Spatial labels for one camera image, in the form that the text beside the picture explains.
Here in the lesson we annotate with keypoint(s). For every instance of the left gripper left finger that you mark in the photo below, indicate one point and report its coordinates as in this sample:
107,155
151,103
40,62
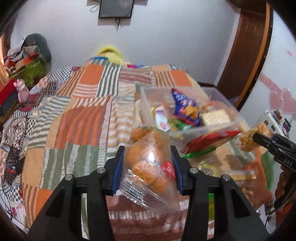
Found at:
60,217

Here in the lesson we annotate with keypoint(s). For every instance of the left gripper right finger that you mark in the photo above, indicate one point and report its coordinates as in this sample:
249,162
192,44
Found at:
234,216

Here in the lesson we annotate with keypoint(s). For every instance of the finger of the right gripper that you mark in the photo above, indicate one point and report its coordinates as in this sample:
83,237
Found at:
266,141

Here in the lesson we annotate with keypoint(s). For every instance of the caramel puffed rice bar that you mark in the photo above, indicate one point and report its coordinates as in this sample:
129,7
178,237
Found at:
245,141

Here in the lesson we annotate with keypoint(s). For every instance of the pale cracker block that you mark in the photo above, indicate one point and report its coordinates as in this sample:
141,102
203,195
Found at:
216,117

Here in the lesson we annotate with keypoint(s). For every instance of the red-topped fried snack bag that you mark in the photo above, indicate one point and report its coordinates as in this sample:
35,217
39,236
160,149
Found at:
209,142

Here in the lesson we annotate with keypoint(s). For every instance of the clear bag orange cookies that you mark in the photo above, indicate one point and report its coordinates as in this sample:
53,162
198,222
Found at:
148,175

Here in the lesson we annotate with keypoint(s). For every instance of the white sticker cabinet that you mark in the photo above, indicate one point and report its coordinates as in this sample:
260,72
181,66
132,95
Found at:
275,86

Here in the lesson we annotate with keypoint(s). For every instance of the blue chips packet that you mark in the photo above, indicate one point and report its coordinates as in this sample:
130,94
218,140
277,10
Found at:
186,108

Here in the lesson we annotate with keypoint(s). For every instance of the clear plastic storage bin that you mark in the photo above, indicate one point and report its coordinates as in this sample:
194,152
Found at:
209,99

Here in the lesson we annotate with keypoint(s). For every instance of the green snack packet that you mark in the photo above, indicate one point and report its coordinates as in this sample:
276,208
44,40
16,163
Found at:
178,125

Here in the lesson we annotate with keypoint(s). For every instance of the brown wooden wardrobe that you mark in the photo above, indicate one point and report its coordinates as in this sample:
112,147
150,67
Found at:
248,51

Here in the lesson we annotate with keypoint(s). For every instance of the patchwork orange green blanket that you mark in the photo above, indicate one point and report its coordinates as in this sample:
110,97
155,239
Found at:
77,118

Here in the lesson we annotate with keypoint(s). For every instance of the yellow foil snack packet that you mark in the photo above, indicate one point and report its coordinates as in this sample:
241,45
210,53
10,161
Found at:
160,118

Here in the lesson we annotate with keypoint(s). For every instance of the pink plush toy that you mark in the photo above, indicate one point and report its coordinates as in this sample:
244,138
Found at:
23,92

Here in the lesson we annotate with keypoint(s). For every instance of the green box clutter pile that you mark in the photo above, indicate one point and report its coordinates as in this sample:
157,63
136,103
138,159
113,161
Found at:
29,60

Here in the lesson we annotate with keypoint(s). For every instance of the small wall monitor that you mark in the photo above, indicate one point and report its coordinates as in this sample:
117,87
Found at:
120,9

